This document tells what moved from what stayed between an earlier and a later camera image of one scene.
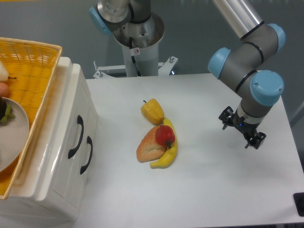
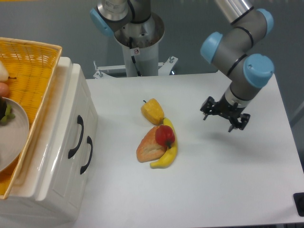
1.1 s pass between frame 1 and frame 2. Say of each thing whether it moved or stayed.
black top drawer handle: stayed
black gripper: moved
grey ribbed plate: stayed
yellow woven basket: stayed
